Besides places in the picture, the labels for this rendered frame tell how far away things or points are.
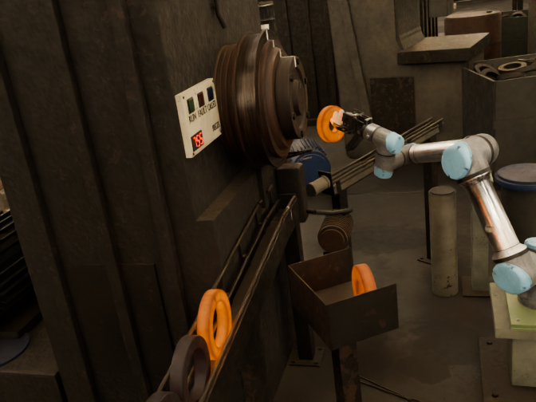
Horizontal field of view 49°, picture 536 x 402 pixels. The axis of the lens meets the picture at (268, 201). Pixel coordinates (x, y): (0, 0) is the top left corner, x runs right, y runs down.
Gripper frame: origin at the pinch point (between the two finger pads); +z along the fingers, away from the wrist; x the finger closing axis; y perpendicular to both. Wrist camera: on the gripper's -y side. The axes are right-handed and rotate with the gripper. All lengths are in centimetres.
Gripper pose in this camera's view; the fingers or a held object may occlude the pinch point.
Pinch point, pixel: (332, 120)
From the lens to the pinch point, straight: 251.4
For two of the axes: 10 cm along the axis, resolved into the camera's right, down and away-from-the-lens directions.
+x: -7.6, 3.2, -5.7
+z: -6.5, -4.2, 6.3
